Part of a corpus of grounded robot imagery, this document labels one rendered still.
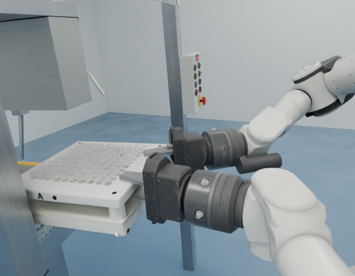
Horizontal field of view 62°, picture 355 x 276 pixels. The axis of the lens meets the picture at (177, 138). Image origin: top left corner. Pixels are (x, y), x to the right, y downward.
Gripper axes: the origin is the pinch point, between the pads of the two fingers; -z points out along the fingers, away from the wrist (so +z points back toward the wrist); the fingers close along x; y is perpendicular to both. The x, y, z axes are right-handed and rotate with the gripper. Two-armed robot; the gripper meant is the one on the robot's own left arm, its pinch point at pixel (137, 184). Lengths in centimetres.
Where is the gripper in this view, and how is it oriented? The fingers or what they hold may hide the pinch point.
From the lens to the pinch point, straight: 53.1
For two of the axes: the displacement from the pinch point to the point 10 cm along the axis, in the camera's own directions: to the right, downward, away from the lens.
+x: 0.5, 9.4, 3.4
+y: 4.2, -3.2, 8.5
